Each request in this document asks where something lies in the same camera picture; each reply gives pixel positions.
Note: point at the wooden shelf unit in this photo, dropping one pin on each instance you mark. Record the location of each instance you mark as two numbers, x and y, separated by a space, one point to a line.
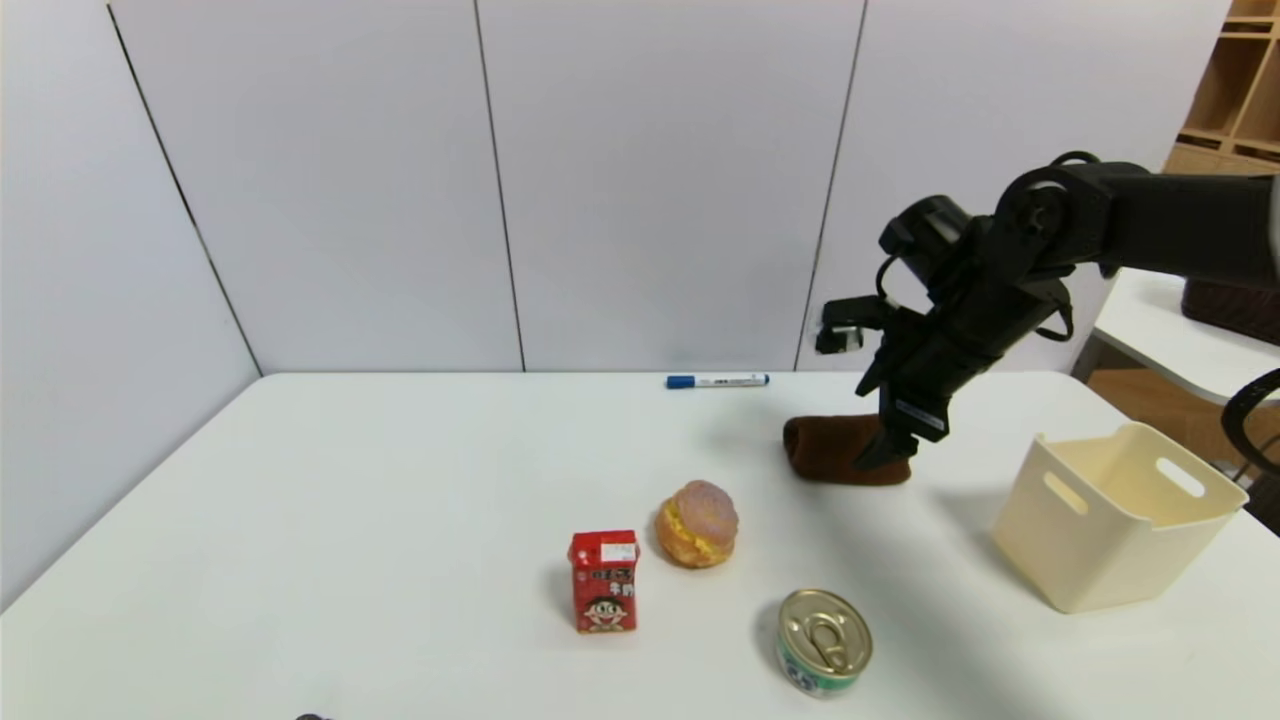
1235 90

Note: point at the brown towel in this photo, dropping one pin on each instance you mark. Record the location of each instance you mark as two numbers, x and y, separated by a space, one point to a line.
825 450

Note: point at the dark wicker basket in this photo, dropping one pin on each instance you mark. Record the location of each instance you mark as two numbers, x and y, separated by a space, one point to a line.
1235 312

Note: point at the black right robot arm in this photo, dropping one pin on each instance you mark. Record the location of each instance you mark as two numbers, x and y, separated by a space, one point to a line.
1170 225

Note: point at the cream puff pastry toy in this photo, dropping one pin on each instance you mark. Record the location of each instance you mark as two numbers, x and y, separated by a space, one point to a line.
697 523

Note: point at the cream white plastic box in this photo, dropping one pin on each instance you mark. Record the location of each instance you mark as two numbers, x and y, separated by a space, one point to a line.
1110 525

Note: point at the red milk carton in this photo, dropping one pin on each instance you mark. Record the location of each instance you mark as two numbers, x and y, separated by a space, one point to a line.
604 582

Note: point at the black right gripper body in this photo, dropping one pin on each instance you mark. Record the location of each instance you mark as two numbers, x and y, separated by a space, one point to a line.
918 412

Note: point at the blue white marker pen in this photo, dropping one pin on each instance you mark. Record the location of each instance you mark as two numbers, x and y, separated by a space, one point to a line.
717 381

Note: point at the black rounded background object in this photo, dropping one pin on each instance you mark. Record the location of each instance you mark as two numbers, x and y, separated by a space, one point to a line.
1268 505

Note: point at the white side table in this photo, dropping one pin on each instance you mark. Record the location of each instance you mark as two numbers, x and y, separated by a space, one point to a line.
1170 340

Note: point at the green label tin can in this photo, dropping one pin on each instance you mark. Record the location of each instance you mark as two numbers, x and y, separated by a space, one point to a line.
824 642

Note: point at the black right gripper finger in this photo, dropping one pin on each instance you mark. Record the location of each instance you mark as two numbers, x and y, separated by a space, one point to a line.
888 445
872 378

